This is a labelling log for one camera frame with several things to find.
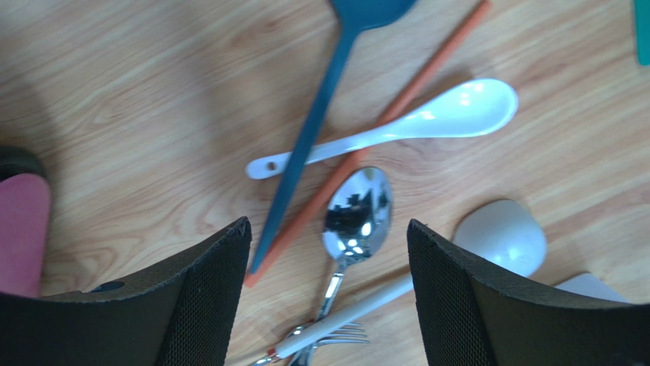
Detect black pink drawer box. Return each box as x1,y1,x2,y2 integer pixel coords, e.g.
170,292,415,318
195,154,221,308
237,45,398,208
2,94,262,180
1,146,51,297

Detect blue grey plastic spoon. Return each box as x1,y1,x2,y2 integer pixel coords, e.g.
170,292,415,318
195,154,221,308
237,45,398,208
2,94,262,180
249,0,415,274

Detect silver fork near ladle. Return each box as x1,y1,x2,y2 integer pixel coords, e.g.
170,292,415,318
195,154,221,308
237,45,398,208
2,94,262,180
246,321,370,366

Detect green notebook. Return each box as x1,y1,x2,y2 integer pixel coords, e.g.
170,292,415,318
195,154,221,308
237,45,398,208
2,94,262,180
633,0,649,66

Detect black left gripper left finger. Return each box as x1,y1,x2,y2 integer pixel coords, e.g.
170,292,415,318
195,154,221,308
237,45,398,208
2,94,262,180
1,217,252,365

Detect white ceramic spoon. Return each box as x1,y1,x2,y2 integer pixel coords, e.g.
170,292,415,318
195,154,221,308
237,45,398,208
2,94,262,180
245,78,520,181

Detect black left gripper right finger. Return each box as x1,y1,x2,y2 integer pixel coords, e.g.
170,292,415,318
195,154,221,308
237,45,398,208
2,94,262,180
407,220,649,365

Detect white handled ladle spoon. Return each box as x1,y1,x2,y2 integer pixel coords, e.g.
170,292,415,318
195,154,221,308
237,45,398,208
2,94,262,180
268,198,549,361

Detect silver metal spoon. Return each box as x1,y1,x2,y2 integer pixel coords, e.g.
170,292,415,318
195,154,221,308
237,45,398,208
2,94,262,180
314,167,393,322

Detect white compartment organizer box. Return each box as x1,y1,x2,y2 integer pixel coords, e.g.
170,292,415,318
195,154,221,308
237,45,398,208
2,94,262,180
555,272,630,303

